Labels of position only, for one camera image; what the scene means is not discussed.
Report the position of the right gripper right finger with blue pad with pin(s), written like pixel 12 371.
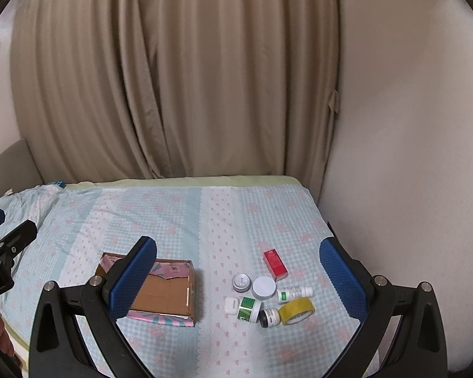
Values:
pixel 418 346

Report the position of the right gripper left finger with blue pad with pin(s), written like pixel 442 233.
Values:
pixel 57 345

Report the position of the yellow tape roll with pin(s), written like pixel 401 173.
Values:
pixel 296 311

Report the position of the white bottle green label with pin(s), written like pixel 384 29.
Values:
pixel 288 294

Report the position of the red rectangular carton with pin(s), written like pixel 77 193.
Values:
pixel 275 265

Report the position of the white round lid jar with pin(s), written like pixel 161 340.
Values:
pixel 263 288

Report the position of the green labelled white jar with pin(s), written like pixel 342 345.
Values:
pixel 249 309

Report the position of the cardboard box with pink lining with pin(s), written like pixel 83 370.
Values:
pixel 168 295

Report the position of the grey headboard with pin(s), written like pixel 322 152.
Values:
pixel 18 170

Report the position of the blue checked floral bedsheet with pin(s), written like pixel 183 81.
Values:
pixel 223 231

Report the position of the beige curtain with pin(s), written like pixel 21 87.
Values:
pixel 113 89

